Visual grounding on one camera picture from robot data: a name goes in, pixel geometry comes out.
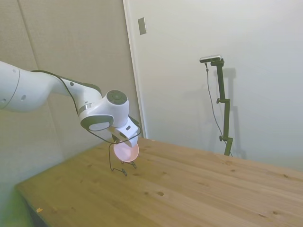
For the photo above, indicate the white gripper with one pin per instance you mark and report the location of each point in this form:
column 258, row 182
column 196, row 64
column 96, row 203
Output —
column 129, row 132

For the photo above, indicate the pink bowl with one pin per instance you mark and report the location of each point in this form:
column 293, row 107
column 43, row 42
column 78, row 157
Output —
column 125, row 153

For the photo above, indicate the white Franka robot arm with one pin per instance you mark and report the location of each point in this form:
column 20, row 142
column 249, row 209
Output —
column 94, row 106

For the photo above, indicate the small orange scrap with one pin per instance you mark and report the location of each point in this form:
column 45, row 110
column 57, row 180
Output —
column 39, row 209

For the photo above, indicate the white door frame trim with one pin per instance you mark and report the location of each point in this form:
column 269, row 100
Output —
column 135, row 71

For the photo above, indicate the dark green camera stand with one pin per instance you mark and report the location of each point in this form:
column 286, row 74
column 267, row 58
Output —
column 226, row 113

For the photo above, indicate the grey wall switch plate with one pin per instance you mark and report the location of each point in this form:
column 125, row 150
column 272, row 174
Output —
column 142, row 26

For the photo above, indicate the grey camera on stand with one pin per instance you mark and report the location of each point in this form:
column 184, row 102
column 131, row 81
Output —
column 210, row 58

